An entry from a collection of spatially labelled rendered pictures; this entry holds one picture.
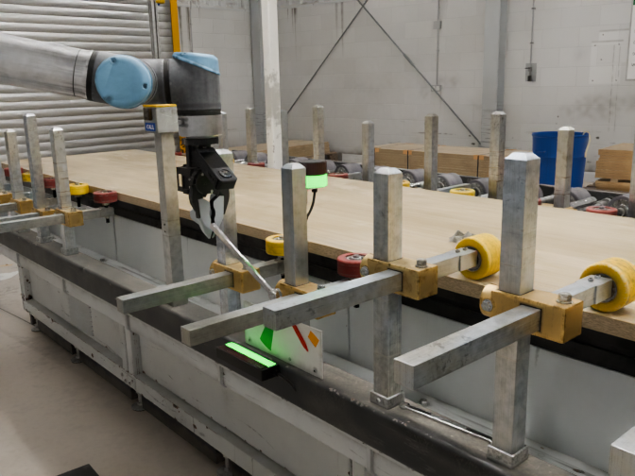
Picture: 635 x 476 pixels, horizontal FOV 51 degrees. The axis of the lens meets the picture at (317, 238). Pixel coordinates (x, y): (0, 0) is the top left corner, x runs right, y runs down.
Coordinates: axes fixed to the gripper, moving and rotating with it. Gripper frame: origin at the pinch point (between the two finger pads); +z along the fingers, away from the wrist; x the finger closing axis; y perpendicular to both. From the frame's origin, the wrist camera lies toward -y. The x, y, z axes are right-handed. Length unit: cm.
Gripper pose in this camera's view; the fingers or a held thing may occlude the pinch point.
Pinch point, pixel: (212, 232)
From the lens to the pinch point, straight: 141.8
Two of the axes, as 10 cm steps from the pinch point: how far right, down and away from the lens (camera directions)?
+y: -6.6, -1.6, 7.4
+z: 0.2, 9.7, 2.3
